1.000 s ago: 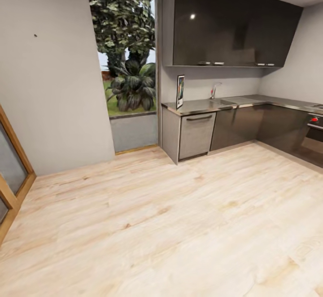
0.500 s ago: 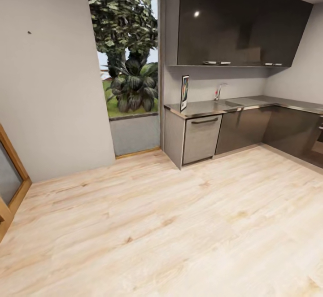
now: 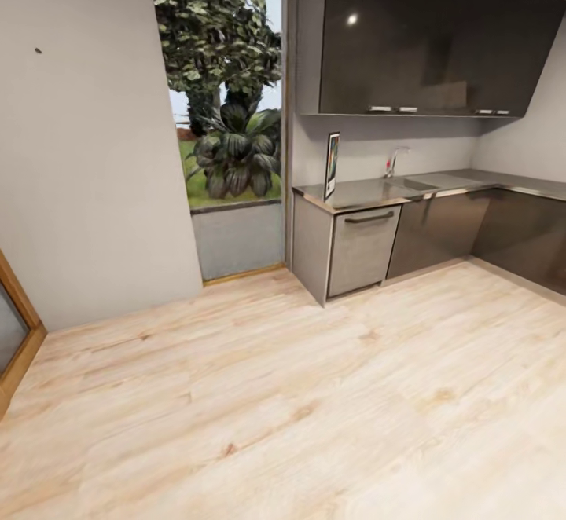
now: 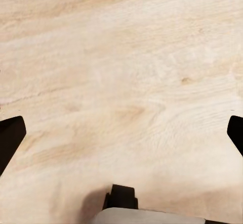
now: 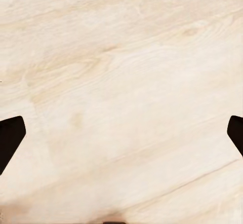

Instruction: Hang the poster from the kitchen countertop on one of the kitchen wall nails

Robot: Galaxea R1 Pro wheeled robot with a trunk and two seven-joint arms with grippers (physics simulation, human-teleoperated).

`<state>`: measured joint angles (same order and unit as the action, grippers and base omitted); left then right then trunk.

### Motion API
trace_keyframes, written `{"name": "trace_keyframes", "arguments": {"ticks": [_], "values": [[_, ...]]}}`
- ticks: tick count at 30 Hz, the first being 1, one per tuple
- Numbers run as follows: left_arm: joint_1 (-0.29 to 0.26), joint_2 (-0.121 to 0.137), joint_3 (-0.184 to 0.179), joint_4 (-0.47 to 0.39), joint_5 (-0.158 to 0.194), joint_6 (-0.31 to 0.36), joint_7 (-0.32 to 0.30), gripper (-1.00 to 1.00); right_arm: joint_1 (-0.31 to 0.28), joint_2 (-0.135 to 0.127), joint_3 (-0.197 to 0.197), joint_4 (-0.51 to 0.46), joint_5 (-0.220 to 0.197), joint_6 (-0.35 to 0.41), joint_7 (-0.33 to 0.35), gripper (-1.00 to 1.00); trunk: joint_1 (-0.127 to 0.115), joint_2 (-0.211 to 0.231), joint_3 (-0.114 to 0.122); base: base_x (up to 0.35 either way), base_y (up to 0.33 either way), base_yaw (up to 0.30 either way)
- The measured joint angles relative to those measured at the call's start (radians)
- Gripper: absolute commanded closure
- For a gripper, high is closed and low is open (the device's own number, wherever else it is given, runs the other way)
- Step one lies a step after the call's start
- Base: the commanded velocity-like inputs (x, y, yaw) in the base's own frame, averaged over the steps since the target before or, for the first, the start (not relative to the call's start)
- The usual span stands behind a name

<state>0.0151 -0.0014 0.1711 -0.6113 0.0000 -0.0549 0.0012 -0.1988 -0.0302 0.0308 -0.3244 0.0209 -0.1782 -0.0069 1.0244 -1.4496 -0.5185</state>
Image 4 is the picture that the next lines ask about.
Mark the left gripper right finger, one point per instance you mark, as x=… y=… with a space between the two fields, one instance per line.
x=235 y=132

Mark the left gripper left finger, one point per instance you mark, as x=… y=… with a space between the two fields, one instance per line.
x=12 y=132

